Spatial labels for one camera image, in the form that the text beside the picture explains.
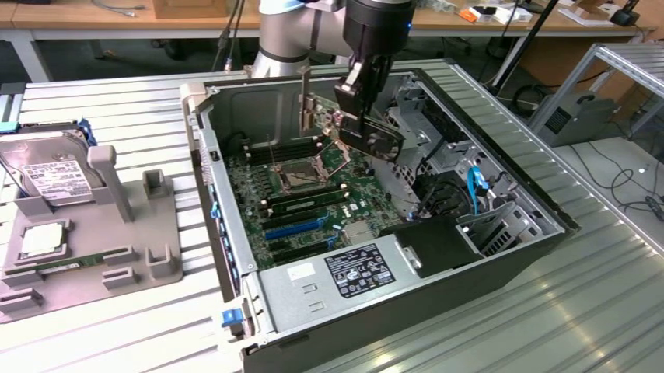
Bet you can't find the small brown cardboard box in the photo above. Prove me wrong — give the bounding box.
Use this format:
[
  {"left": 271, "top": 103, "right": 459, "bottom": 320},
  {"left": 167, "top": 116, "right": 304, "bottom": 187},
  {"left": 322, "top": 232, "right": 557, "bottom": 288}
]
[{"left": 573, "top": 0, "right": 612, "bottom": 17}]

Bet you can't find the white and black box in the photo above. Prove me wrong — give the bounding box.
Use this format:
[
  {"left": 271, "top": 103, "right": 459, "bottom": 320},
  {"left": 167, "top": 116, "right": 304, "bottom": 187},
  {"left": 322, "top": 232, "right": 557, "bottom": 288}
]
[{"left": 469, "top": 5, "right": 534, "bottom": 24}]

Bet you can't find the aluminium profile frame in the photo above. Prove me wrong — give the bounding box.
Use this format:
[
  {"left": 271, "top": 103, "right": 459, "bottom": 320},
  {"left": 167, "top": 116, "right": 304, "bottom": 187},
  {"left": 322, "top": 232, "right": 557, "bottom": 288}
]
[{"left": 526, "top": 42, "right": 664, "bottom": 137}]

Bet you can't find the black open PC case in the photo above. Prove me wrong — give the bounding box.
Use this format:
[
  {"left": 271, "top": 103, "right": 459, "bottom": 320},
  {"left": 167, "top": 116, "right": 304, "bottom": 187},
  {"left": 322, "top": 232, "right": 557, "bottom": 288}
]
[{"left": 179, "top": 68, "right": 580, "bottom": 373}]

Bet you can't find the silver metal drive cage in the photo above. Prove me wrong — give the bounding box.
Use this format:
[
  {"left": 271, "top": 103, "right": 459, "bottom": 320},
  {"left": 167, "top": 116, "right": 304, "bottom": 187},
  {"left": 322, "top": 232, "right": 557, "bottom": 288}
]
[{"left": 373, "top": 73, "right": 471, "bottom": 205}]

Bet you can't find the black wire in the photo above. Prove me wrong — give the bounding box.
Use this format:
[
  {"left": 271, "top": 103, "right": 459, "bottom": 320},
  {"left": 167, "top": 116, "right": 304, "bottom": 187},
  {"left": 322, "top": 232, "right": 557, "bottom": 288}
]
[{"left": 414, "top": 176, "right": 471, "bottom": 221}]

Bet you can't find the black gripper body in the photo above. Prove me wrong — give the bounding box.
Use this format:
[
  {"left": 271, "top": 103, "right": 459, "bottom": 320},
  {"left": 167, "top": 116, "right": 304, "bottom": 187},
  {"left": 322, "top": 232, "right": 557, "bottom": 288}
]
[{"left": 340, "top": 0, "right": 417, "bottom": 70}]

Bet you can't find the black tripod pole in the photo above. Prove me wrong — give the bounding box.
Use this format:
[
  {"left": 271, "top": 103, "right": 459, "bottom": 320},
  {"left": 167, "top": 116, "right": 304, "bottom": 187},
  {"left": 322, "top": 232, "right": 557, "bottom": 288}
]
[{"left": 486, "top": 0, "right": 561, "bottom": 96}]

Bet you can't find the blue expansion card retainer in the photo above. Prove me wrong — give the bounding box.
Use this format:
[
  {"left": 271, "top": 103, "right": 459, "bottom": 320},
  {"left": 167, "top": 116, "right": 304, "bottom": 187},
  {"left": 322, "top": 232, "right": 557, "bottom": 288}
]
[{"left": 207, "top": 182, "right": 243, "bottom": 291}]

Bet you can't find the black RAM slot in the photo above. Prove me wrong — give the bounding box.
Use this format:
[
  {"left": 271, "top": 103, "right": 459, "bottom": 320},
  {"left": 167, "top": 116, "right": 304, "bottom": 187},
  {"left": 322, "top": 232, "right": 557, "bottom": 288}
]
[
  {"left": 246, "top": 139, "right": 318, "bottom": 155},
  {"left": 260, "top": 184, "right": 347, "bottom": 204},
  {"left": 248, "top": 147, "right": 320, "bottom": 165}
]

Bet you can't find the grey parts rack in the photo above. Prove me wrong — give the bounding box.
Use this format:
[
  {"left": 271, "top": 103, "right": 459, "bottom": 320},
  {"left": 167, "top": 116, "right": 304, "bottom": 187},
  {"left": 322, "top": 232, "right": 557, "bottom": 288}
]
[{"left": 0, "top": 143, "right": 183, "bottom": 326}]

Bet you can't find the long black expansion slot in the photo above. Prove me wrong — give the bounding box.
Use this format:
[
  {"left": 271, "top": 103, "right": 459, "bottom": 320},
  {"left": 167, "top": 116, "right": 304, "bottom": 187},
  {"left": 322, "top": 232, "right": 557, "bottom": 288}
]
[
  {"left": 260, "top": 212, "right": 326, "bottom": 232},
  {"left": 271, "top": 241, "right": 334, "bottom": 264}
]

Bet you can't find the grey cable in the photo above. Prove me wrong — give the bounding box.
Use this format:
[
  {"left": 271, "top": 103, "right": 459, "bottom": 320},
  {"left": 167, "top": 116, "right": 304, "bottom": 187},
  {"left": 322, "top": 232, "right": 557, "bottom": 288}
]
[{"left": 91, "top": 0, "right": 147, "bottom": 17}]

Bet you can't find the black plastic box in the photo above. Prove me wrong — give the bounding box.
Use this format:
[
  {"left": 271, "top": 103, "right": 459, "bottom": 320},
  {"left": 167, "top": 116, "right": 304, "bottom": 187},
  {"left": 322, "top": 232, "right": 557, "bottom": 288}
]
[{"left": 393, "top": 217, "right": 486, "bottom": 279}]

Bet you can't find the green RAM stick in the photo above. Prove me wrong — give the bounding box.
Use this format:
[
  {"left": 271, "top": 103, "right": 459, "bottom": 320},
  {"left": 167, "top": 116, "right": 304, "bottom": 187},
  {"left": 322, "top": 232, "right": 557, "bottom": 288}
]
[
  {"left": 267, "top": 191, "right": 348, "bottom": 215},
  {"left": 9, "top": 252, "right": 113, "bottom": 275}
]

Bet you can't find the silver power supply unit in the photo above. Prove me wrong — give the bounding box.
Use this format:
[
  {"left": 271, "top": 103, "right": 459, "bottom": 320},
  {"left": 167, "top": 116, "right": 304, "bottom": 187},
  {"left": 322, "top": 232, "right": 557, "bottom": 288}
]
[{"left": 258, "top": 234, "right": 425, "bottom": 335}]

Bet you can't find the silver CPU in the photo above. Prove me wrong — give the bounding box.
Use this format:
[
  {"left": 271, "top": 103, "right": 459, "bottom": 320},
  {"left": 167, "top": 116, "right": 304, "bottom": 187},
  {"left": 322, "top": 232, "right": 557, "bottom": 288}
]
[{"left": 18, "top": 223, "right": 68, "bottom": 260}]

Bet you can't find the dark grey control box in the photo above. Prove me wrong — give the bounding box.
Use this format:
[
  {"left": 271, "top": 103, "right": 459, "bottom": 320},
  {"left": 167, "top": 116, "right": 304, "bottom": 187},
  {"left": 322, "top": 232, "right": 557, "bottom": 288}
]
[{"left": 541, "top": 92, "right": 632, "bottom": 147}]

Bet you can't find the black Nvidia graphics card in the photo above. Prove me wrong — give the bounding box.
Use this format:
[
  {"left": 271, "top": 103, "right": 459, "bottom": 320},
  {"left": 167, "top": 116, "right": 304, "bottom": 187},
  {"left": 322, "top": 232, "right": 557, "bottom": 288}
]
[{"left": 298, "top": 65, "right": 406, "bottom": 164}]

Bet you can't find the blue case latch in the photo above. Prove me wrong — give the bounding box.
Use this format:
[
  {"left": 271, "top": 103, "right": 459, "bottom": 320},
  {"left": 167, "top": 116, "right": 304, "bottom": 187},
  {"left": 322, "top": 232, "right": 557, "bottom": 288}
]
[{"left": 216, "top": 307, "right": 243, "bottom": 327}]

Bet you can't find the blue disk caddy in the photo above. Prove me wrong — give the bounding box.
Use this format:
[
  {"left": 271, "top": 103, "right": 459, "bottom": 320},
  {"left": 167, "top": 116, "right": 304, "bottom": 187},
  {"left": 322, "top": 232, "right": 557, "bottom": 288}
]
[{"left": 0, "top": 118, "right": 97, "bottom": 148}]

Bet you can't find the silver chipset heat sink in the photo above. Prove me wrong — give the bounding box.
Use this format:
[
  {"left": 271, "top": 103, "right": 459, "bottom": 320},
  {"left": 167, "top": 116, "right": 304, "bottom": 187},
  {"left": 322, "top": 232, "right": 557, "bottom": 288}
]
[{"left": 340, "top": 221, "right": 378, "bottom": 244}]

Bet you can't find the blue wire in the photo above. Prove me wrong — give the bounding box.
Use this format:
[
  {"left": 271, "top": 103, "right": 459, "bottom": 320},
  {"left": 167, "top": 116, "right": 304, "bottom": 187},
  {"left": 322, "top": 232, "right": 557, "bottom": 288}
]
[{"left": 466, "top": 166, "right": 491, "bottom": 217}]

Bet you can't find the long wooden desk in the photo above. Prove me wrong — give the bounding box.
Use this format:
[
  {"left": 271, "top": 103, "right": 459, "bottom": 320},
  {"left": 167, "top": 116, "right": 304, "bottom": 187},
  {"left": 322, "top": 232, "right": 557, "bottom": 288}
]
[{"left": 0, "top": 0, "right": 657, "bottom": 82}]

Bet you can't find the CPU socket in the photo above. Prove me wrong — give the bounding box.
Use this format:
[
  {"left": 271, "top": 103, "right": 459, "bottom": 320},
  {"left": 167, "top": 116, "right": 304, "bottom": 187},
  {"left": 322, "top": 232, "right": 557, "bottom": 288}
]
[{"left": 276, "top": 157, "right": 332, "bottom": 193}]

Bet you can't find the thin metal locking lever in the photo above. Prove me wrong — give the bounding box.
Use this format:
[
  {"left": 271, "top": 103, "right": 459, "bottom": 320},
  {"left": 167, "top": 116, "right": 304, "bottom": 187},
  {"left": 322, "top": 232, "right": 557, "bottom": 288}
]
[{"left": 263, "top": 133, "right": 276, "bottom": 172}]

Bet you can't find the silver disk bay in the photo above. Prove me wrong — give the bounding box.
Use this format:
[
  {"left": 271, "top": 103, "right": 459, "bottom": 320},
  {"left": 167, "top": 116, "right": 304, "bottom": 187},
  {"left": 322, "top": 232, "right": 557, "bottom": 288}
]
[{"left": 455, "top": 201, "right": 550, "bottom": 260}]

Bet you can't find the green motherboard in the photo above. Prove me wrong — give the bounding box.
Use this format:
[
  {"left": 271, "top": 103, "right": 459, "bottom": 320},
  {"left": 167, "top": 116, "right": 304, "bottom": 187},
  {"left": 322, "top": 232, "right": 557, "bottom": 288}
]
[{"left": 223, "top": 135, "right": 411, "bottom": 271}]

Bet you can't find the flat white cardboard sheet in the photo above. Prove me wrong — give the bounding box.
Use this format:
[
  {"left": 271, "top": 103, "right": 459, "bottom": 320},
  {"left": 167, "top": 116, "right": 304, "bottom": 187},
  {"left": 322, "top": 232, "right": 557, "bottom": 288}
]
[{"left": 557, "top": 7, "right": 617, "bottom": 27}]

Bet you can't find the silver hard disk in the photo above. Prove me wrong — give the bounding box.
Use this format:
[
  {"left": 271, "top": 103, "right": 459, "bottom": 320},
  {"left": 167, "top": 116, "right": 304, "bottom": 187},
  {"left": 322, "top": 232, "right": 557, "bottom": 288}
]
[{"left": 0, "top": 130, "right": 104, "bottom": 207}]

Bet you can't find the metal socket cover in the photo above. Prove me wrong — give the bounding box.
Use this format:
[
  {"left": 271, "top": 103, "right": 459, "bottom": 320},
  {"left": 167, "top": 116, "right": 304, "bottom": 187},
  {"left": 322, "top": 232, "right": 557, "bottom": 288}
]
[{"left": 314, "top": 140, "right": 359, "bottom": 182}]

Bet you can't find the grey aluminium stand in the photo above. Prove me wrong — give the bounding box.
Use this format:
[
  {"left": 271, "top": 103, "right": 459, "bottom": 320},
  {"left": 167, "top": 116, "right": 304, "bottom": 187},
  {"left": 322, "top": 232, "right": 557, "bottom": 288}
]
[{"left": 0, "top": 82, "right": 25, "bottom": 124}]

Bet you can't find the black desk device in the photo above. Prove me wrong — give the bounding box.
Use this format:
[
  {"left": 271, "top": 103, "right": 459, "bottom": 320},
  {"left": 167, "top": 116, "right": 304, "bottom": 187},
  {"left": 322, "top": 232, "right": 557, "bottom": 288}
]
[{"left": 608, "top": 0, "right": 642, "bottom": 27}]

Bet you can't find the blue expansion slot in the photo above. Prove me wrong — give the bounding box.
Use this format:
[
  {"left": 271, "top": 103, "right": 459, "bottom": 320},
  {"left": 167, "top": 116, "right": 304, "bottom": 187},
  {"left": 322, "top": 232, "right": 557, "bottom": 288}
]
[{"left": 263, "top": 221, "right": 326, "bottom": 241}]

